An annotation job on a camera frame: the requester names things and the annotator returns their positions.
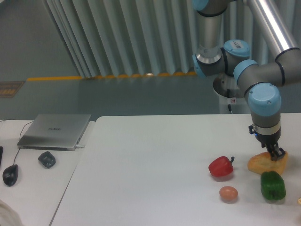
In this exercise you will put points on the black computer mouse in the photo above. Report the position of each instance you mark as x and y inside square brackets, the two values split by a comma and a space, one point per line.
[10, 175]

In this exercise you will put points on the small black plastic object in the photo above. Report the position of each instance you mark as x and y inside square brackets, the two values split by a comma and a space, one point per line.
[47, 159]

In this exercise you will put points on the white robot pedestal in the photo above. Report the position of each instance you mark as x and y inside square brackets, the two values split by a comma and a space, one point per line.
[231, 100]

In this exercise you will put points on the green bell pepper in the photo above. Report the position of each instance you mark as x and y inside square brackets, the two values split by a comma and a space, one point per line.
[272, 186]

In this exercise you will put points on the red bell pepper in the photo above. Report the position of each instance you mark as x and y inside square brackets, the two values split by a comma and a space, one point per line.
[221, 166]

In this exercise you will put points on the triangular golden bread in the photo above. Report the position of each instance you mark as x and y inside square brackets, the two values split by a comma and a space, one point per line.
[262, 163]

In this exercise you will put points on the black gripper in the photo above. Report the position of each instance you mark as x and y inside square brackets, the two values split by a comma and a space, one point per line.
[270, 141]

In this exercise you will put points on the black device at edge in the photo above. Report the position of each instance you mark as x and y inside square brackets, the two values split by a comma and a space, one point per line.
[1, 154]

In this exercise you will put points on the white side table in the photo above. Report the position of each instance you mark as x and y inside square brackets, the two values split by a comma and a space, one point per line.
[37, 193]

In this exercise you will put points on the white corrugated folding screen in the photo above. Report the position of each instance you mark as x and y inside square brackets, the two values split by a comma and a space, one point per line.
[130, 37]

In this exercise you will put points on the brown egg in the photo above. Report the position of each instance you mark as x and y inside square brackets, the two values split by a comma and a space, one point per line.
[228, 193]

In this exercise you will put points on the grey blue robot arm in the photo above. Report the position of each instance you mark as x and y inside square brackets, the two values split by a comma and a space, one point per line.
[258, 83]

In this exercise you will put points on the silver laptop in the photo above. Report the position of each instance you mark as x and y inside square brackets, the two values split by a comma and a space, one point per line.
[55, 132]

